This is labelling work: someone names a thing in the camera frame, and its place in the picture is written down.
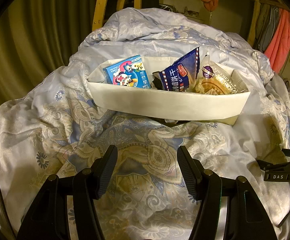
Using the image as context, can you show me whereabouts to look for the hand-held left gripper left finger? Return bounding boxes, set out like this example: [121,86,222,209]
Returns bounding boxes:
[16,145,118,240]

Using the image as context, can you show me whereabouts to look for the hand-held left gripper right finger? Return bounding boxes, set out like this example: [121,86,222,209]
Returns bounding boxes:
[177,146,278,240]

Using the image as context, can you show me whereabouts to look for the white fabric storage box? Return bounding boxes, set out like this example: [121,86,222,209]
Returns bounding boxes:
[86,55,251,126]

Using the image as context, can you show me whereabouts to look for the round cake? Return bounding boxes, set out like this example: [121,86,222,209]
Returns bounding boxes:
[193,52,238,95]

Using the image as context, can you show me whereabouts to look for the blue striped-edge biscuit packet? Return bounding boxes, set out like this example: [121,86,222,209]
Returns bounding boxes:
[152,47,201,93]

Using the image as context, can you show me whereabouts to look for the floral blue white blanket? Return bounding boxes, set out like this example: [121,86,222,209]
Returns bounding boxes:
[0,7,290,240]

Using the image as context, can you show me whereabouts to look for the blue cartoon print box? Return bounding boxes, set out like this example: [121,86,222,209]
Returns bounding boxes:
[102,55,151,89]

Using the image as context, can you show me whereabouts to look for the coral hanging garment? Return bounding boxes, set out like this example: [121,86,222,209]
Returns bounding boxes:
[263,9,290,73]

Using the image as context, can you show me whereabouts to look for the grey hanging garments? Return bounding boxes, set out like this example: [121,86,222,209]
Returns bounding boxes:
[255,4,280,52]

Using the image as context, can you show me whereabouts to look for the green curtain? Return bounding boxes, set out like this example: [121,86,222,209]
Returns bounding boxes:
[0,0,103,120]

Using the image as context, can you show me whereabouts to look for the wooden ladder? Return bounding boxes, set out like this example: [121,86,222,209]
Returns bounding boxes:
[91,0,140,32]

